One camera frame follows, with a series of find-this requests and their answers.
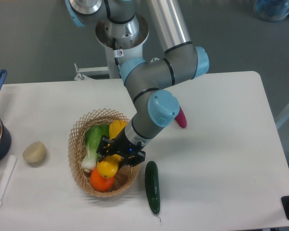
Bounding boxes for blue plastic bag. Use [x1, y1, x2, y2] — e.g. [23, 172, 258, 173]
[253, 0, 289, 22]

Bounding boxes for white rolled cloth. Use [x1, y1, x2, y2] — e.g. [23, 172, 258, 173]
[0, 155, 18, 208]

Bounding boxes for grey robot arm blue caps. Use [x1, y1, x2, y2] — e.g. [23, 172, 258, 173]
[65, 0, 210, 167]

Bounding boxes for green bok choy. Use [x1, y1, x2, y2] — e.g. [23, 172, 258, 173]
[81, 124, 109, 173]

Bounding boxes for yellow bell pepper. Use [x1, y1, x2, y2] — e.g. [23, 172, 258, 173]
[109, 120, 127, 140]

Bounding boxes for beige potato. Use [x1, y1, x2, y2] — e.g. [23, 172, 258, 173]
[23, 141, 46, 163]

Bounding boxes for orange fruit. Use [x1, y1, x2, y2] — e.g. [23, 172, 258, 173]
[90, 168, 115, 192]

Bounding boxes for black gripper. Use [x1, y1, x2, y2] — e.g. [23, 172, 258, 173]
[96, 129, 146, 170]

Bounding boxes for purple sweet potato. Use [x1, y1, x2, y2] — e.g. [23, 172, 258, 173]
[175, 107, 187, 128]

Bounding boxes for dark green cucumber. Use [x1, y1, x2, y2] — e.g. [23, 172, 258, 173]
[145, 161, 161, 221]

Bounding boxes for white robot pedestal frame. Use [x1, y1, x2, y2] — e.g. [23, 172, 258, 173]
[74, 38, 147, 81]

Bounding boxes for woven wicker basket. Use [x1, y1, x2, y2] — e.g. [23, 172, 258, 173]
[68, 108, 140, 197]

